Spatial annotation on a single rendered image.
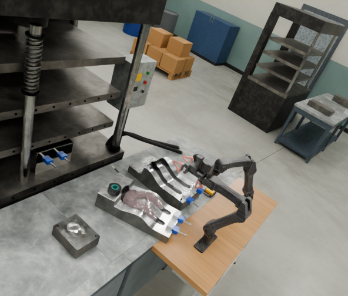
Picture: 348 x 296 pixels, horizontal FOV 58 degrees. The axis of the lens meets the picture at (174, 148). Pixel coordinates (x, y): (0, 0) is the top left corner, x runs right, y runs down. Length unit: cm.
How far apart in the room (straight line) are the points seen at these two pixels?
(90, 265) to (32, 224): 39
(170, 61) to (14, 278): 562
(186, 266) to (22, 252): 86
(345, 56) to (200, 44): 365
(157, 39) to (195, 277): 586
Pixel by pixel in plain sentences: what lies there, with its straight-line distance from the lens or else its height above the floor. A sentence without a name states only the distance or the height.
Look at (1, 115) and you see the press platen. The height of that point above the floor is 127.
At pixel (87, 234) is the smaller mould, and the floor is 87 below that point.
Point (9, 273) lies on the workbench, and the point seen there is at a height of 80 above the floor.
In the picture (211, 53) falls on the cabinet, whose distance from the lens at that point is 905.
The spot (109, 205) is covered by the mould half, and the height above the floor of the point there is 86.
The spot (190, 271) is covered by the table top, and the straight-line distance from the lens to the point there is 189.
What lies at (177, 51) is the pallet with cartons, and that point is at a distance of 688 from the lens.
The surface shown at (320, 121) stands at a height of 74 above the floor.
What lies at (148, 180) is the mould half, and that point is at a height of 86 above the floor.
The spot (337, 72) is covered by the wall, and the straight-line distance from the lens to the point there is 834.
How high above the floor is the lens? 222
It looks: 31 degrees down
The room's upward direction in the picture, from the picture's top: 21 degrees clockwise
